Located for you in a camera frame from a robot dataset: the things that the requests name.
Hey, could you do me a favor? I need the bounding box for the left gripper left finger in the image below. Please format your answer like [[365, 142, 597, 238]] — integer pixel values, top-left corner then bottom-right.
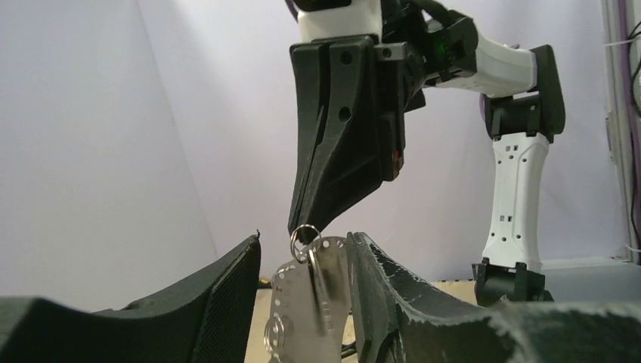
[[1, 235, 261, 362]]

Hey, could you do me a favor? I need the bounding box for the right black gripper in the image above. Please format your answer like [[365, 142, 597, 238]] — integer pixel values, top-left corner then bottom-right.
[[288, 1, 476, 233]]

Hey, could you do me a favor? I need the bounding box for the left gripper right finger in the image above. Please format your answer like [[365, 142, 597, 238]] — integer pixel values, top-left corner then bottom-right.
[[346, 232, 640, 362]]

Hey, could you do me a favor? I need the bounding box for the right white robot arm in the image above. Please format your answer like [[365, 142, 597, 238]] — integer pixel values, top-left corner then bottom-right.
[[286, 1, 565, 306]]

